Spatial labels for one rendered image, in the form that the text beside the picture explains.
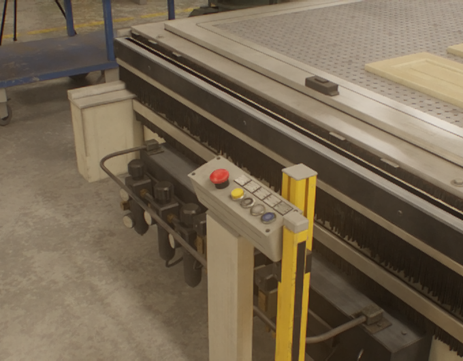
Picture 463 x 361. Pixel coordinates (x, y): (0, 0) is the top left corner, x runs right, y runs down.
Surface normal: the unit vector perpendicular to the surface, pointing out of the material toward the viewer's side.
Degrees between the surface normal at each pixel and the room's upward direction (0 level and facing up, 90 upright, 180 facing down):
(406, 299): 90
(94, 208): 0
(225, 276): 90
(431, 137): 0
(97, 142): 90
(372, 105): 0
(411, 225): 90
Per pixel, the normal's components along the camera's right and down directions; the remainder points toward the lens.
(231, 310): -0.84, 0.25
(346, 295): 0.00, -0.89
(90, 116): 0.54, 0.39
